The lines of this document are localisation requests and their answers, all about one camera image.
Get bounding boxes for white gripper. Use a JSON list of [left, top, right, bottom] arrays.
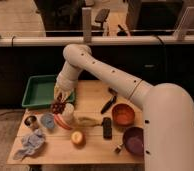
[[54, 72, 78, 101]]

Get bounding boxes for green plastic tray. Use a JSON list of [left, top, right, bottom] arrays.
[[21, 74, 76, 109]]

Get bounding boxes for small metal cup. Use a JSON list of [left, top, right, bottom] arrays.
[[24, 115, 39, 130]]

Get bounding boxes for purple bowl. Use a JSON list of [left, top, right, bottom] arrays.
[[123, 127, 144, 156]]

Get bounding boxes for orange bowl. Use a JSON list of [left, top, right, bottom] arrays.
[[112, 103, 135, 126]]

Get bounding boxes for white horizontal rail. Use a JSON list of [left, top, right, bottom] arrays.
[[0, 35, 194, 47]]

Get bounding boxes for blue crumpled cloth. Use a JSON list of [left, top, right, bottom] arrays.
[[13, 129, 45, 160]]

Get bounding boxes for dark red grape bunch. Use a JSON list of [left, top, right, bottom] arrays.
[[51, 100, 66, 114]]

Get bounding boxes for yellow apple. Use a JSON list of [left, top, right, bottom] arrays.
[[71, 131, 85, 146]]

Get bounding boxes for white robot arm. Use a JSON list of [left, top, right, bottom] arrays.
[[57, 44, 194, 171]]

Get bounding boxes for blue small bowl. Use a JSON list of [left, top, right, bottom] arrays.
[[40, 113, 55, 129]]

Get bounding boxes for black rectangular remote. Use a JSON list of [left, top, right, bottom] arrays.
[[102, 117, 112, 139]]

